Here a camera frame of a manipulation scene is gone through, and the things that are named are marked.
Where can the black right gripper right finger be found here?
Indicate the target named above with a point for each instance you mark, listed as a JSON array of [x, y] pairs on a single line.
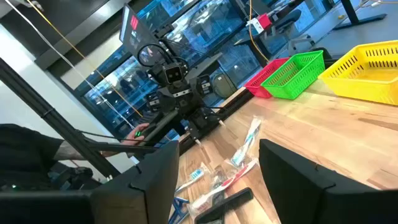
[[311, 193]]

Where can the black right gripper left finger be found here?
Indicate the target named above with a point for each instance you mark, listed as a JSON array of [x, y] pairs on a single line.
[[140, 193]]

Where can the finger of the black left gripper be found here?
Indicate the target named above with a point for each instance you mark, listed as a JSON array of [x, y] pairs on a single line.
[[153, 102], [204, 84]]

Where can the blue toothbrush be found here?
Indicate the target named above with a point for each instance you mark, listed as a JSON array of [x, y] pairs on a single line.
[[247, 141], [194, 175]]

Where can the red toothbrush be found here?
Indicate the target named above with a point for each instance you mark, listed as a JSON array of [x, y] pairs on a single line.
[[231, 180]]

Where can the bare black comb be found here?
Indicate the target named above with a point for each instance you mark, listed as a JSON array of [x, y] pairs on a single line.
[[227, 203]]

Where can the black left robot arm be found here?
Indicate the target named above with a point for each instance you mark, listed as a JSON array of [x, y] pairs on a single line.
[[164, 123]]

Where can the person's forearm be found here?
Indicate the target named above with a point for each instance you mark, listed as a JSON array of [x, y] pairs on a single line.
[[81, 152]]

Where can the grey backpack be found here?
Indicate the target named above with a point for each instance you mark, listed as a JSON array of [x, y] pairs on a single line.
[[222, 85]]

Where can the black computer mouse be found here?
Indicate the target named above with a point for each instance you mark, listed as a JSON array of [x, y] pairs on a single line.
[[138, 133]]

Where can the person's hand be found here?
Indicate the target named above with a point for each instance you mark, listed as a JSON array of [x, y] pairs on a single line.
[[132, 138]]

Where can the blue disposable razor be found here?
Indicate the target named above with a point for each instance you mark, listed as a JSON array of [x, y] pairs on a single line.
[[178, 210]]

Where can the red plastic basket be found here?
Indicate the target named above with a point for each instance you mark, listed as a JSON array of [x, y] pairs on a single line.
[[264, 76]]

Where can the grey computer monitor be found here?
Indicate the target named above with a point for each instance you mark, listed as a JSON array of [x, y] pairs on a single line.
[[136, 34]]

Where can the red and white box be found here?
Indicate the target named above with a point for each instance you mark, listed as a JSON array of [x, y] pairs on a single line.
[[259, 23]]

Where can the green plastic basket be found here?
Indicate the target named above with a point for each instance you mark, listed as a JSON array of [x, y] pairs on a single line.
[[295, 74]]

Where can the office chair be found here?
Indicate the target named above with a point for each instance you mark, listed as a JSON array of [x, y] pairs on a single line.
[[290, 21]]

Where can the black rig strut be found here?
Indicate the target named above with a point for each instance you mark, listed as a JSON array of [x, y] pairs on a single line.
[[46, 112]]

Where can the yellow plastic basket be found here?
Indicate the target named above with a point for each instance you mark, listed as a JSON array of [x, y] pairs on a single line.
[[363, 77]]

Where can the person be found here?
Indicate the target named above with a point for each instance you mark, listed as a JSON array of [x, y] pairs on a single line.
[[18, 155]]

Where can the black desk leg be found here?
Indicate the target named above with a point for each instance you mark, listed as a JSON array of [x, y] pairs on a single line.
[[357, 18]]

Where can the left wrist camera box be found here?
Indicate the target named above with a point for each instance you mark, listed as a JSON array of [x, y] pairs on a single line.
[[173, 74]]

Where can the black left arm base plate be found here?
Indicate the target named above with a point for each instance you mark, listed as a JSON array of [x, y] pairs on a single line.
[[202, 124]]

